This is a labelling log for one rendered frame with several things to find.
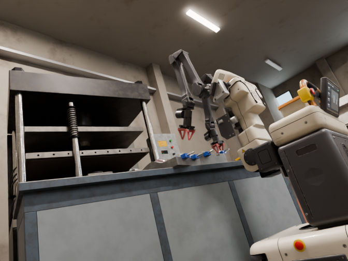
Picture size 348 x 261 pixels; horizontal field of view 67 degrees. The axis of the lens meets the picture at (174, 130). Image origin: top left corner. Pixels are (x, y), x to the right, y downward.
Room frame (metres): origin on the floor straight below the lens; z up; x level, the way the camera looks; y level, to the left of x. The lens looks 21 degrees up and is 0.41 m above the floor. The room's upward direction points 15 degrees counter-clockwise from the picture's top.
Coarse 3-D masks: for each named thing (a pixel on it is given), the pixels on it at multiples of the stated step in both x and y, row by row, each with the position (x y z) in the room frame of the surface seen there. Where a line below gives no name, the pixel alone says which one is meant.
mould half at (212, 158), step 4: (200, 156) 1.83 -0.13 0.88; (208, 156) 1.87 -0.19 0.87; (212, 156) 1.90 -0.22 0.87; (216, 156) 1.92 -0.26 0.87; (220, 156) 1.94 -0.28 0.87; (224, 156) 1.97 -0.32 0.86; (200, 160) 1.83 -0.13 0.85; (204, 160) 1.84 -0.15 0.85; (208, 160) 1.87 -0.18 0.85; (212, 160) 1.89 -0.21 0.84; (216, 160) 1.91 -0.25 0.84; (220, 160) 1.94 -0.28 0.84; (224, 160) 1.96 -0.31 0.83
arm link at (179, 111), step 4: (184, 100) 1.60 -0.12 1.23; (184, 104) 1.61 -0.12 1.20; (180, 108) 1.67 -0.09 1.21; (184, 108) 1.64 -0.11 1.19; (188, 108) 1.63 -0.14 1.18; (192, 108) 1.66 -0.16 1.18; (176, 112) 1.69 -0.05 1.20; (180, 112) 1.67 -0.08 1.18; (176, 116) 1.70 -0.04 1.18; (180, 116) 1.68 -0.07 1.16
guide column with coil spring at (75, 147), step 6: (72, 120) 2.05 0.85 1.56; (72, 126) 2.05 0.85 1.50; (72, 138) 2.05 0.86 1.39; (72, 144) 2.05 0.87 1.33; (78, 144) 2.08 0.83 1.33; (72, 150) 2.06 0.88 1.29; (78, 150) 2.07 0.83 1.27; (78, 156) 2.06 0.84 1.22; (78, 162) 2.06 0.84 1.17; (78, 168) 2.05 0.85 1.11; (78, 174) 2.05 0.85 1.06
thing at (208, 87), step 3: (207, 84) 1.49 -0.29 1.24; (210, 84) 1.47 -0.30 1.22; (213, 84) 1.43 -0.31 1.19; (207, 87) 1.49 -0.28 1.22; (210, 87) 1.47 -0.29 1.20; (213, 87) 1.44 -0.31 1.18; (207, 90) 1.49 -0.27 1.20; (210, 90) 1.45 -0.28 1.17; (213, 90) 1.45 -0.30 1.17; (207, 93) 1.52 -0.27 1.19; (210, 93) 1.45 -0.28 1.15; (213, 93) 1.47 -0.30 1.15; (213, 96) 1.50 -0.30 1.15
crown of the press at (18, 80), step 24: (24, 72) 1.80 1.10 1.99; (24, 96) 1.87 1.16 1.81; (48, 96) 1.96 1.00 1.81; (72, 96) 2.06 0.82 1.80; (96, 96) 2.16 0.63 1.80; (120, 96) 2.29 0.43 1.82; (144, 96) 2.46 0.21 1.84; (24, 120) 2.23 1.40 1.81; (48, 120) 2.35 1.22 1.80; (96, 120) 2.63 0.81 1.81; (120, 120) 2.79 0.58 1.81
